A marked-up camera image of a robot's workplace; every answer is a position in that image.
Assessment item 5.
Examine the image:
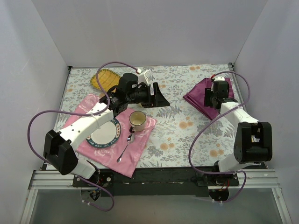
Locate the purple cloth napkin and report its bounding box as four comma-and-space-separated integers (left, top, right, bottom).
183, 78, 235, 120

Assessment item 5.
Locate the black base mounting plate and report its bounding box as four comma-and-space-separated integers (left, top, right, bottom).
72, 167, 239, 197

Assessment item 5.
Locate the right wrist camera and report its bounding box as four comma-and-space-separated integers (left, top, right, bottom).
211, 74, 225, 82

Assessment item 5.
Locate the yellow woven tray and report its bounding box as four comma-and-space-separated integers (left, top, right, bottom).
90, 69, 121, 91

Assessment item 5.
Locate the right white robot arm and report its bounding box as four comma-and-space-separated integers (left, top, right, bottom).
204, 77, 273, 186

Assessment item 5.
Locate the aluminium frame rail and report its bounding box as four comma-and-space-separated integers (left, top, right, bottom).
20, 169, 82, 224

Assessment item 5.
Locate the pink floral cloth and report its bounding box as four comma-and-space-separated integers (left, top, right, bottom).
67, 93, 157, 179

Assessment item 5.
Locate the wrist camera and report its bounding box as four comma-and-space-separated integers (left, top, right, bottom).
138, 69, 152, 85
211, 74, 225, 82

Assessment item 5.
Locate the cream enamel mug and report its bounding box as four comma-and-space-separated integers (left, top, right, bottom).
129, 111, 146, 133

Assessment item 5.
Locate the white plate blue rim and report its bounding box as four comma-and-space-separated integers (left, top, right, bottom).
86, 118, 121, 148

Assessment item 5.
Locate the silver spoon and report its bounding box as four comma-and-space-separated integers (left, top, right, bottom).
116, 133, 135, 163

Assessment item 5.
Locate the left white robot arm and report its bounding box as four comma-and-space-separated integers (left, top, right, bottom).
43, 73, 170, 187

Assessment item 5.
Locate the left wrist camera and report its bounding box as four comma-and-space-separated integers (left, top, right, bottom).
138, 69, 152, 85

